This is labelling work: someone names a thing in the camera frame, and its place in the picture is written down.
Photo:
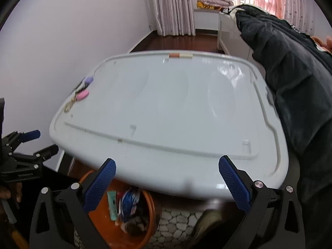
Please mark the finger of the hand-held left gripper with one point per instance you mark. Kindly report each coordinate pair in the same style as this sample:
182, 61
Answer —
29, 135
45, 152

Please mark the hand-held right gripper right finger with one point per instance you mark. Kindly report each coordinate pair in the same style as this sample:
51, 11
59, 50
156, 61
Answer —
234, 184

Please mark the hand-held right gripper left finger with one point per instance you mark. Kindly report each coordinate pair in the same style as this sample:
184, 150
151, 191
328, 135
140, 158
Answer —
101, 184

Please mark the teal cream tube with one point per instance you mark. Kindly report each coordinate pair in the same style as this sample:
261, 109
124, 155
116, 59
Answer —
112, 205

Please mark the blue foil packet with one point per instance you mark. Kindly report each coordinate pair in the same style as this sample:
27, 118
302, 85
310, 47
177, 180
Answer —
130, 202

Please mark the orange plastic basin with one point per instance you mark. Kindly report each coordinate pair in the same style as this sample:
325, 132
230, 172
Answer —
103, 221

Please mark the person's left hand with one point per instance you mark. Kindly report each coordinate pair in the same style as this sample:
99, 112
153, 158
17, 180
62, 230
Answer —
6, 193

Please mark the olive slipper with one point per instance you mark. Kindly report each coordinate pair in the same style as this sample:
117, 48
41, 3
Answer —
207, 223

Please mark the pink round case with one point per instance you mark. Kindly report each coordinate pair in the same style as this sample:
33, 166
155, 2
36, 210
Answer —
83, 94

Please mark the pebble pattern mat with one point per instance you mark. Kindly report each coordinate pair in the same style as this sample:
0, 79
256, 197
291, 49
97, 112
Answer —
176, 221

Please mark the purple plastic case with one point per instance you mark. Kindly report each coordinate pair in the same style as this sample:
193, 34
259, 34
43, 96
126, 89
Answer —
88, 80

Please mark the white plastic table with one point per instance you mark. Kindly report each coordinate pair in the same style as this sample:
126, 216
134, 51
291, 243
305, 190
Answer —
176, 114

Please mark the dark padded coat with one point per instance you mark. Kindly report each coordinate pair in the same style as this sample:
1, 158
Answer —
298, 83

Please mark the lip balm tube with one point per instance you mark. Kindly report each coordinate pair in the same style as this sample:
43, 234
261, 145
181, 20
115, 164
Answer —
180, 55

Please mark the black white patterned blanket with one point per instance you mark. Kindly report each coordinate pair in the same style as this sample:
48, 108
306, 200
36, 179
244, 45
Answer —
229, 9

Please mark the yellow tiger print blanket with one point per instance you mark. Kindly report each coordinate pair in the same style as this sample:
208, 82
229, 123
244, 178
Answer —
207, 5

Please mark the grey patterned curtain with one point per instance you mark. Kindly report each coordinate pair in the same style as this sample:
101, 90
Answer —
173, 7

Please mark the white bed frame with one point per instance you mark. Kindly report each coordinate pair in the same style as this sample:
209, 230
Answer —
230, 36

